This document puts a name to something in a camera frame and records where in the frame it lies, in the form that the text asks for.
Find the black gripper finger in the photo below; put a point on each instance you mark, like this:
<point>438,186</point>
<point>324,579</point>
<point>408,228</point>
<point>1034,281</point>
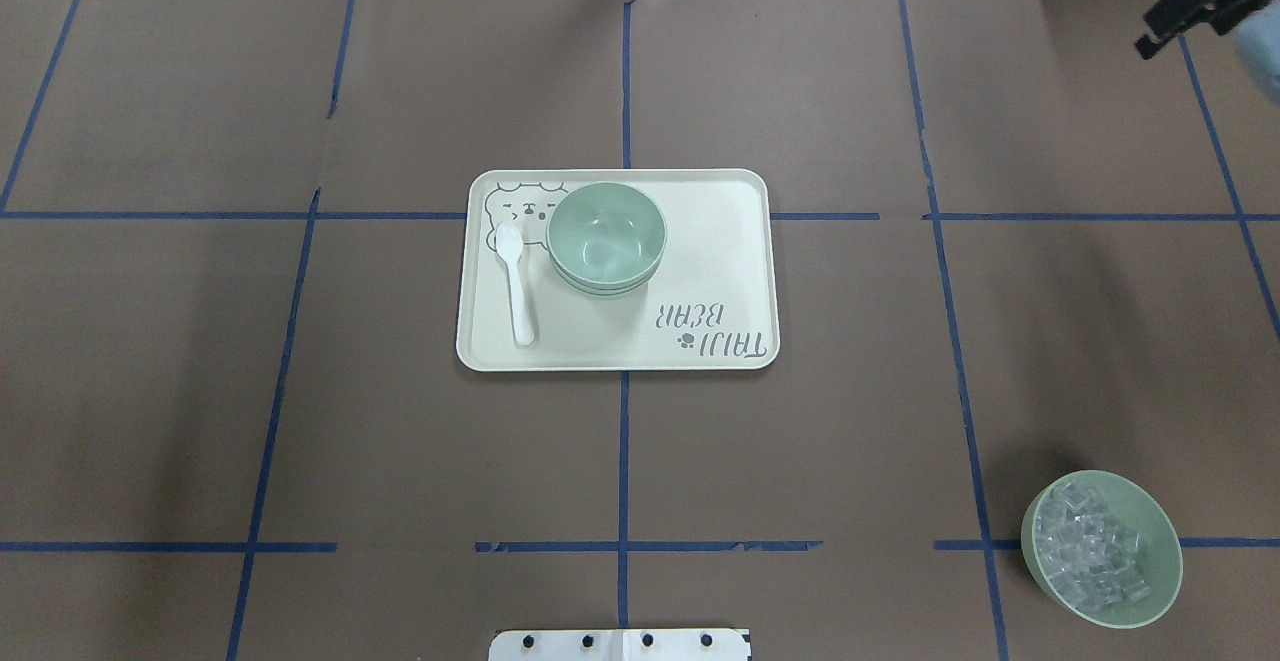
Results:
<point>1168,19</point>

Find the white plastic spoon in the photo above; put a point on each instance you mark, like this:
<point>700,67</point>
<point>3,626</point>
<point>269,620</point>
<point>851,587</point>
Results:
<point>510,246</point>

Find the cream bear tray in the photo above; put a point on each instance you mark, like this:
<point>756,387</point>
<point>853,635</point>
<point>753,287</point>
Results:
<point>711,305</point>

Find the green bowl on tray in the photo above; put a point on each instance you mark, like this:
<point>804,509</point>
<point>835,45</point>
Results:
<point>599,292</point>

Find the ice cubes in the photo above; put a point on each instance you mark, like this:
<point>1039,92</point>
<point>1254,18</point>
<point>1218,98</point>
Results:
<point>1087,557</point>

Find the green bowl with ice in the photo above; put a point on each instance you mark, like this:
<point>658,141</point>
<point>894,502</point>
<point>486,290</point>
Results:
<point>1162,560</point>

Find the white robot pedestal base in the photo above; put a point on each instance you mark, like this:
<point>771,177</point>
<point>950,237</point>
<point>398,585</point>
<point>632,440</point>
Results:
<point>622,644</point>

